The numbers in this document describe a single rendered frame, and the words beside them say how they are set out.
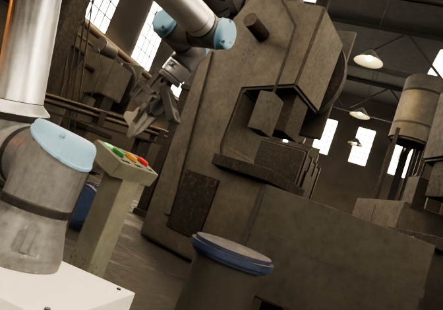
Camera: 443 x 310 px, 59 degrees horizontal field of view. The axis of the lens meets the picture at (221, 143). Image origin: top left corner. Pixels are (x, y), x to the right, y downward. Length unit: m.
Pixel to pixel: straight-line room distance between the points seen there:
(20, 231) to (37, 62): 0.31
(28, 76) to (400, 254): 2.18
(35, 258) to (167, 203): 2.73
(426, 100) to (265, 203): 7.31
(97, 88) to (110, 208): 7.93
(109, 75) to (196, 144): 5.85
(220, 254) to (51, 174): 0.80
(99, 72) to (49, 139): 8.53
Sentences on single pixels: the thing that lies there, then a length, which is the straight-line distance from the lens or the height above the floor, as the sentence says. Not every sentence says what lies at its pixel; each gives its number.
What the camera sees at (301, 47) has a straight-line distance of 3.29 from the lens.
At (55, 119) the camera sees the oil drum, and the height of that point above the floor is 0.70.
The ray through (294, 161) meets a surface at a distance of 7.13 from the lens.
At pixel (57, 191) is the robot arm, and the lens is 0.69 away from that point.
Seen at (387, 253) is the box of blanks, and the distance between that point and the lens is 2.51.
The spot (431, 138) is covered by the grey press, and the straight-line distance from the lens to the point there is 3.98.
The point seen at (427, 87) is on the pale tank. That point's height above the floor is 4.18.
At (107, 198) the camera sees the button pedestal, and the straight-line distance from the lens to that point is 1.20.
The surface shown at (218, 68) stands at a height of 1.61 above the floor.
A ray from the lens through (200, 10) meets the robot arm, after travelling 0.93.
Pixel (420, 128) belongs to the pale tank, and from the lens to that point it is 9.18.
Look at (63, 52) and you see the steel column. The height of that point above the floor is 1.59.
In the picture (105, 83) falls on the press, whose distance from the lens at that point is 9.00.
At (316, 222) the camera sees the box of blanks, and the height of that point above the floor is 0.63.
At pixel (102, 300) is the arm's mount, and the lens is 0.68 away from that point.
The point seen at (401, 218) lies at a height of 0.94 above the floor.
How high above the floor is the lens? 0.60
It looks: 7 degrees up
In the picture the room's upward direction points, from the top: 20 degrees clockwise
